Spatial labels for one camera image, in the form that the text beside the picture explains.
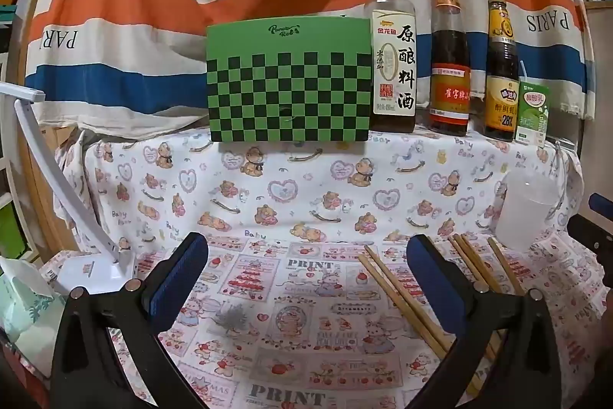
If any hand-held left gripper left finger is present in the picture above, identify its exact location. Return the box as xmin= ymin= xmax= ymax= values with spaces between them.
xmin=50 ymin=232 xmax=210 ymax=409

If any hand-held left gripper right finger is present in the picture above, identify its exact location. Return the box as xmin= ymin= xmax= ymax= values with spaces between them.
xmin=405 ymin=234 xmax=563 ymax=409

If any group of bamboo chopsticks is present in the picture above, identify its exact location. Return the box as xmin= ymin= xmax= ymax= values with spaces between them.
xmin=357 ymin=233 xmax=528 ymax=398

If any translucent plastic cup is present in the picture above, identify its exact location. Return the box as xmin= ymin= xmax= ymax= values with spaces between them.
xmin=495 ymin=171 xmax=561 ymax=253

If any white desk lamp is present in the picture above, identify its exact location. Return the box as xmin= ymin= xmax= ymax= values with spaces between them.
xmin=0 ymin=80 xmax=139 ymax=295

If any green drink carton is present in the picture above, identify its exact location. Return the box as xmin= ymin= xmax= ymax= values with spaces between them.
xmin=515 ymin=61 xmax=551 ymax=147

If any pink picture print tablecloth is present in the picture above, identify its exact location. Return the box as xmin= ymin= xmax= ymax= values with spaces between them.
xmin=41 ymin=229 xmax=613 ymax=409

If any bear print cloth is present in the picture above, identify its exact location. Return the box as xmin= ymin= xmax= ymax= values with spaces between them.
xmin=52 ymin=124 xmax=582 ymax=256

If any pale green tissue pack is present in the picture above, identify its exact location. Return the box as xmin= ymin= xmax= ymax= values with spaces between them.
xmin=0 ymin=256 xmax=65 ymax=345

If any yellow label dark sauce bottle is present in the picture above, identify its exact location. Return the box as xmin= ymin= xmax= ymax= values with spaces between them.
xmin=483 ymin=0 xmax=521 ymax=143

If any green storage box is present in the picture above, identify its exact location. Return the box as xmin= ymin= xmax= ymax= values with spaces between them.
xmin=0 ymin=193 xmax=25 ymax=259

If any clear cooking wine bottle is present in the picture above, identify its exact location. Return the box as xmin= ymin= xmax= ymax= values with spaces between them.
xmin=364 ymin=0 xmax=418 ymax=134

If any red cap dark sauce bottle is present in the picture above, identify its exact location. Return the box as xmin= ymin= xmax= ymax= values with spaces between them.
xmin=428 ymin=0 xmax=472 ymax=138

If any green checkered box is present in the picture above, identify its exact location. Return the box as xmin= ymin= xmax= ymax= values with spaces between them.
xmin=206 ymin=15 xmax=374 ymax=144

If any cluttered storage shelf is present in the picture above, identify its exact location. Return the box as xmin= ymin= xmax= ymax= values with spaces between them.
xmin=0 ymin=0 xmax=30 ymax=256

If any striped blanket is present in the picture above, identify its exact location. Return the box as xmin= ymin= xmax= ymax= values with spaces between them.
xmin=24 ymin=0 xmax=613 ymax=141

